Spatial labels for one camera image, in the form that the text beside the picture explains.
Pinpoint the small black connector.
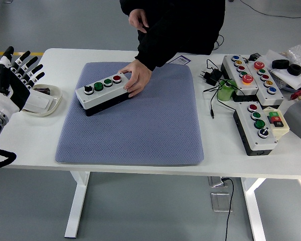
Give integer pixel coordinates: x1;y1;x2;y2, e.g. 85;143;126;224
243;52;261;63

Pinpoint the white wall switch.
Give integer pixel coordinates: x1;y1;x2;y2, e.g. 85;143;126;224
24;94;55;112

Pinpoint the green tape roll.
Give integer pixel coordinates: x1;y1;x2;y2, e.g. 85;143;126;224
217;78;238;102

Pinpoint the black socket cable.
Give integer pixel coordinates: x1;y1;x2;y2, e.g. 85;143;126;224
222;177;235;241

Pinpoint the clear bubble wrap bag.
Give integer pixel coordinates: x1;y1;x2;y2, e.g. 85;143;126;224
280;44;301;68

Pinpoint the yellow floor tape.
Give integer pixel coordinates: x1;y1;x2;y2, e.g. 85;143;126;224
0;51;45;56

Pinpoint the person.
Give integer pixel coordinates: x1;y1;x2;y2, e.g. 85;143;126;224
119;0;226;72

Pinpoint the five-button control box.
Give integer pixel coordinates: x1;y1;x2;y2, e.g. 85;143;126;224
245;56;284;106
220;54;260;102

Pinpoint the silver floor socket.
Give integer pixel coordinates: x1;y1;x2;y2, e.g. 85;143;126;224
208;176;229;188
210;192;233;213

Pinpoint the cream oval tray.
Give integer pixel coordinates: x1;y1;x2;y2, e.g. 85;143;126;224
21;84;63;117

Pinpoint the white table leg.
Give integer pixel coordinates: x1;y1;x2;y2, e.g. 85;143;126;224
240;177;266;241
64;171;91;238

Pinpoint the dark red small item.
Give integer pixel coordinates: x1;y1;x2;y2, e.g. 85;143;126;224
33;86;51;95

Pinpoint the person's left hand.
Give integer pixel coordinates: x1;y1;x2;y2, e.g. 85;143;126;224
120;61;153;98

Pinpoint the white paper sheet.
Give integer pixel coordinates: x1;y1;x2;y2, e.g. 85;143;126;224
264;49;301;90

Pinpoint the person's right hand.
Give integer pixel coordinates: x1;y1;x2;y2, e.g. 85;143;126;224
128;9;150;34

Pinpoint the black power adapter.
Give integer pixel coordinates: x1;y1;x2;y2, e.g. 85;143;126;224
200;67;224;86

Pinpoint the grey block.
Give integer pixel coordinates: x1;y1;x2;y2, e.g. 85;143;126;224
283;96;301;139

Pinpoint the black foam ring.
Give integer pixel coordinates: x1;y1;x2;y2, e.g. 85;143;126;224
271;59;290;69
287;63;301;76

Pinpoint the tangled black floor cable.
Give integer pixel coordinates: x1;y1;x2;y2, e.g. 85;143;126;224
213;34;225;51

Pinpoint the purple label card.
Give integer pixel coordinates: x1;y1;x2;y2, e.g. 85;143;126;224
170;55;191;65

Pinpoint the grey-blue textured mat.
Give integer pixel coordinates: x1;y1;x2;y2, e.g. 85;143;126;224
55;61;205;166

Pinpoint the four-button control box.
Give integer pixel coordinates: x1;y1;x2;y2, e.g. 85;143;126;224
75;73;132;117
233;101;278;157

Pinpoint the thin black floor cable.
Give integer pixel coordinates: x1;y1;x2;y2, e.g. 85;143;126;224
240;0;301;19

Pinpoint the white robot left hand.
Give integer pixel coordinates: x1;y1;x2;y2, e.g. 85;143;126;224
0;46;46;115

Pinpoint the cream red-green push switch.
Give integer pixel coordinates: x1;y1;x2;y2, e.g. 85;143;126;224
262;106;290;140

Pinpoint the black adapter cord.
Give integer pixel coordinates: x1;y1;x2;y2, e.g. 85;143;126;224
203;59;246;120

